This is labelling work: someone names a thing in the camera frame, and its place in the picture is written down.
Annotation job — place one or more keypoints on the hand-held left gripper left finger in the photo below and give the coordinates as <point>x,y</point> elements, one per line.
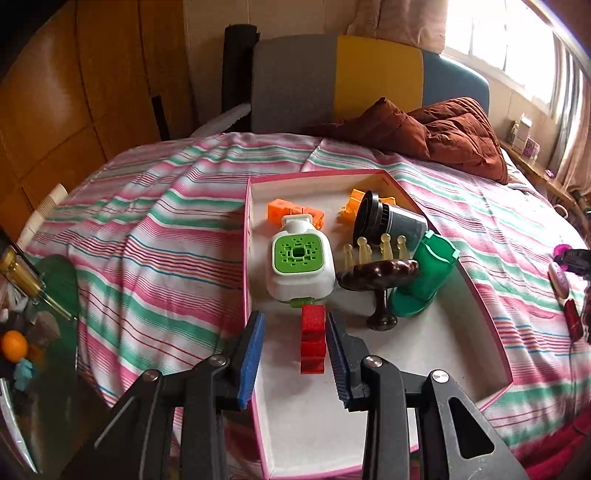
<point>251,360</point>

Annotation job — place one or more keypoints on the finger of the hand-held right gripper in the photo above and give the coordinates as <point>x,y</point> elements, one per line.
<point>577,261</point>

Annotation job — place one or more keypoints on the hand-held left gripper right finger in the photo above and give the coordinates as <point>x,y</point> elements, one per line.
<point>337,364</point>

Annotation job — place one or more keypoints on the red toy block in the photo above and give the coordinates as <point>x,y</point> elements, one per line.
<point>313,341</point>

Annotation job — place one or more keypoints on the pink shallow cardboard box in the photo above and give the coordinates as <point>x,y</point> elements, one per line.
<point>415,350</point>

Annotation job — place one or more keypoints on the brown wooden scalp massager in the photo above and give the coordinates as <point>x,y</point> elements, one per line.
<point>378,272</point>

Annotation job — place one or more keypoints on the white green plug-in repeller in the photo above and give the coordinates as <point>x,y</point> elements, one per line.
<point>300,267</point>

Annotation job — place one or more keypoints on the green plastic holder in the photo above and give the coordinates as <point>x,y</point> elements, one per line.
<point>427,272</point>

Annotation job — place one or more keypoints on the black cylindrical jar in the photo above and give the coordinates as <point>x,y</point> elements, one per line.
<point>392,221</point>

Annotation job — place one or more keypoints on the orange toy block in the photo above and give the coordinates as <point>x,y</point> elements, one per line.
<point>282,208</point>

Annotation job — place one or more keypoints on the yellow-orange plastic clip holder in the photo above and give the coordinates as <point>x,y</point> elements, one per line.
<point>355,203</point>

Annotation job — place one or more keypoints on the small red plastic item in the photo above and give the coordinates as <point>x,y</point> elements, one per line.
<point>574,318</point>

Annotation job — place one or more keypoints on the wooden bedside ledge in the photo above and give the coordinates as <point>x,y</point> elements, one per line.
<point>545,180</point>

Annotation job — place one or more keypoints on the purple small packet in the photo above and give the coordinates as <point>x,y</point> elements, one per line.
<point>531,148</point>

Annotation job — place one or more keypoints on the white small box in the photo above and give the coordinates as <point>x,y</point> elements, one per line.
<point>521,131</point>

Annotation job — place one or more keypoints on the dark red cloth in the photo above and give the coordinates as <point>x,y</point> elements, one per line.
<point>554,457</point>

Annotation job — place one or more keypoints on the striped bed sheet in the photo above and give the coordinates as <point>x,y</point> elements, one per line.
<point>161,230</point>

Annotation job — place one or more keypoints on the brown quilt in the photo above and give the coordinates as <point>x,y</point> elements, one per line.
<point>466,134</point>

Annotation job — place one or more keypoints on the glass side table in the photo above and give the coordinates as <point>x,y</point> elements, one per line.
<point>57,295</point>

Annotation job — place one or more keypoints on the blue small toy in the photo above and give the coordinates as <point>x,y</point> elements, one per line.
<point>25,373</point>

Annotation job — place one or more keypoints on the window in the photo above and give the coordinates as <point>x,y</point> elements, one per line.
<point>508,41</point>

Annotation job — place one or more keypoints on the orange fruit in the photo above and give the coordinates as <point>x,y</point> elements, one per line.
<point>14,346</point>

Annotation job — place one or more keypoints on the white curved plastic object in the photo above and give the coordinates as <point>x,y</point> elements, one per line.
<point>226,120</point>

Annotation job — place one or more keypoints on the golden bottle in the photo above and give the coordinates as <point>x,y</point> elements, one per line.
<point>18,272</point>

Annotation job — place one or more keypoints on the white ribbed tube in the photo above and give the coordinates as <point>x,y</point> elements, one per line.
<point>46,207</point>

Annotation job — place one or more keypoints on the grey yellow blue headboard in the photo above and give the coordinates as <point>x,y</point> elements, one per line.
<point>323,78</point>

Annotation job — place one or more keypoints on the beige curtain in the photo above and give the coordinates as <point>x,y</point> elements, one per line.
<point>401,23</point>

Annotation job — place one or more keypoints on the wooden wardrobe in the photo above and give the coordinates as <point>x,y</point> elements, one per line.
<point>92,92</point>

